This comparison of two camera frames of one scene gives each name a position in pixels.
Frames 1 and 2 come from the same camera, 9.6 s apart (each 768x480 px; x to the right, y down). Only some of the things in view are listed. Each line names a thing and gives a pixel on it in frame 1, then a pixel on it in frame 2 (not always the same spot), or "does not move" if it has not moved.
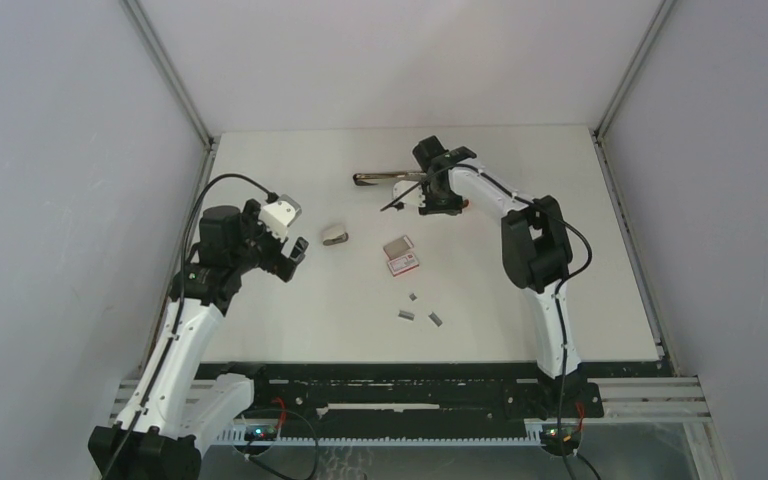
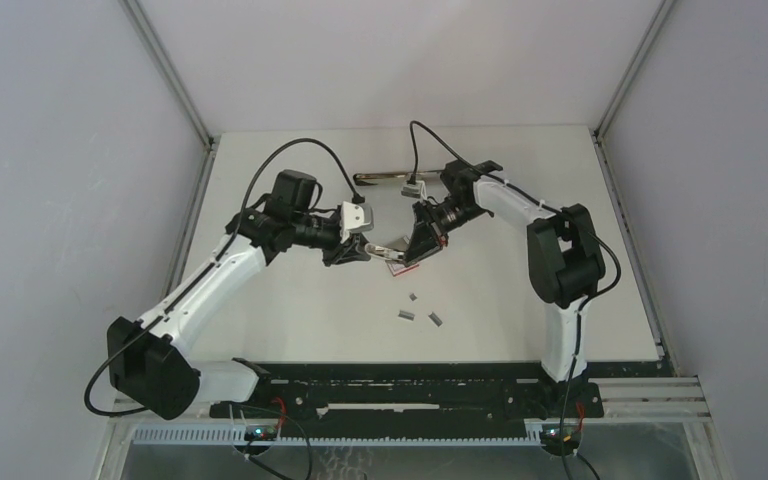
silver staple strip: (435, 319) does not move
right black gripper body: (439, 200) -> (448, 216)
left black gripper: (278, 264) -> (342, 253)
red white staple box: (403, 264) does not move
